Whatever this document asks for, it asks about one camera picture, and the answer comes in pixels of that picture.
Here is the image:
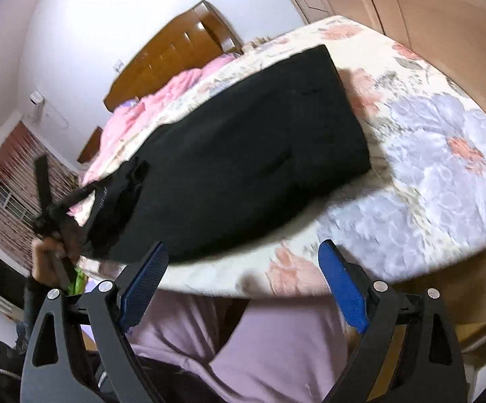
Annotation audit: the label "floral bed sheet mattress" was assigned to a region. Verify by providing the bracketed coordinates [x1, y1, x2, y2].
[97, 15, 486, 299]

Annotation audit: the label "red patterned curtain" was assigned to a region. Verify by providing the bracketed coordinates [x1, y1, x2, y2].
[0, 120, 80, 271]

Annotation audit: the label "white wall air conditioner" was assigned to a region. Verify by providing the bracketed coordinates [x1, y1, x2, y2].
[29, 90, 45, 106]

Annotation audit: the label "brown wooden nightstand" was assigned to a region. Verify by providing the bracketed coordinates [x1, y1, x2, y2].
[77, 127, 103, 165]

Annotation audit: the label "brown wooden headboard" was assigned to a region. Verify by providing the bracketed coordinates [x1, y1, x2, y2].
[104, 0, 241, 112]

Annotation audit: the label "black pants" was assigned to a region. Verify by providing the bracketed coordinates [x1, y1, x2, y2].
[82, 46, 371, 264]

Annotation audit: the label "window with white frame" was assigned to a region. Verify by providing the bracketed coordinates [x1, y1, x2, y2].
[0, 180, 37, 317]

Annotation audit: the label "person's lilac trousers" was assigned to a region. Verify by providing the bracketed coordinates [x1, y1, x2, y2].
[128, 290, 348, 402]

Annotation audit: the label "person's left hand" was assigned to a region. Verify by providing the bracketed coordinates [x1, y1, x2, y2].
[32, 218, 82, 287]

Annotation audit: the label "pink quilt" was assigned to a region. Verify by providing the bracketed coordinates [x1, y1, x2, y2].
[81, 53, 238, 185]

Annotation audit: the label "green cloth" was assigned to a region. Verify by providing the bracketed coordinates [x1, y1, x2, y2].
[67, 267, 88, 296]

